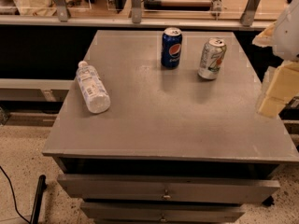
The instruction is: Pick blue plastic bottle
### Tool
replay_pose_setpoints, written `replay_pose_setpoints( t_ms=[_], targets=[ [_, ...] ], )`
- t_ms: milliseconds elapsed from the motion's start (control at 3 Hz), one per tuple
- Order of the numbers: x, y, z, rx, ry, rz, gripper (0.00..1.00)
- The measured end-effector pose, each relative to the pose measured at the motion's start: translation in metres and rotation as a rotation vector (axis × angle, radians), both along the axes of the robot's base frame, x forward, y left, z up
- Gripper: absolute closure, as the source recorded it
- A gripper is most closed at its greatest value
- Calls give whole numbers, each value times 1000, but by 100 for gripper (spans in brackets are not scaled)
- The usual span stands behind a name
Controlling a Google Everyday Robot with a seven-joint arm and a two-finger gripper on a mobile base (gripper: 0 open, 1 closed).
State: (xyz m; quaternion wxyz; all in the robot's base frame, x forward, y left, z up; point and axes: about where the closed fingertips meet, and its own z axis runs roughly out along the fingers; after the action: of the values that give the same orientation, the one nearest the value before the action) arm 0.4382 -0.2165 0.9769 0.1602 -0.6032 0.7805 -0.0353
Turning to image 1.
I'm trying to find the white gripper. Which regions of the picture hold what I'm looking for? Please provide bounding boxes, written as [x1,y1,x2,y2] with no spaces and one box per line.
[252,0,299,118]

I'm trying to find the clear plastic water bottle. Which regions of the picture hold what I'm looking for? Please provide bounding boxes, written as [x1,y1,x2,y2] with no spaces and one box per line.
[76,61,111,114]

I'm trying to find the silver 7UP can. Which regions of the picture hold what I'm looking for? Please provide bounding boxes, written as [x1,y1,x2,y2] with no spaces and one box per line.
[198,37,227,80]

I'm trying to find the blue Pepsi can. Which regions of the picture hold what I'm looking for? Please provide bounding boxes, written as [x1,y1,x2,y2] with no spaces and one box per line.
[161,27,183,69]

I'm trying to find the grey drawer cabinet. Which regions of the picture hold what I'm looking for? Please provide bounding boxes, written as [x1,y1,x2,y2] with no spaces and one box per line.
[43,31,298,210]

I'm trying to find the black bar on floor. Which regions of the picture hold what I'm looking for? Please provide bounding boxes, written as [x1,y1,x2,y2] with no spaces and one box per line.
[30,175,47,224]

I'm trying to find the right metal bracket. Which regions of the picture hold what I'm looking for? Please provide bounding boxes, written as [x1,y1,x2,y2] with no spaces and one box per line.
[240,0,261,27]

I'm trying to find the metal bracket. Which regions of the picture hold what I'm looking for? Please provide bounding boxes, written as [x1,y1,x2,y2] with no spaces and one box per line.
[53,0,70,22]
[131,0,142,24]
[240,0,261,27]

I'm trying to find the middle metal bracket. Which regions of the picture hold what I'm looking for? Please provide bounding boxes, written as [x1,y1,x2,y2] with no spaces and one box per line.
[131,0,142,24]

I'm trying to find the left metal bracket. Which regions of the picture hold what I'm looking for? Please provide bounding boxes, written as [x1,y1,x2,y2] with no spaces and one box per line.
[53,0,70,22]

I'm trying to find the black cable on floor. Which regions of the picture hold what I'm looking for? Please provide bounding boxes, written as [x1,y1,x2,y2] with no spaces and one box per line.
[0,165,31,224]

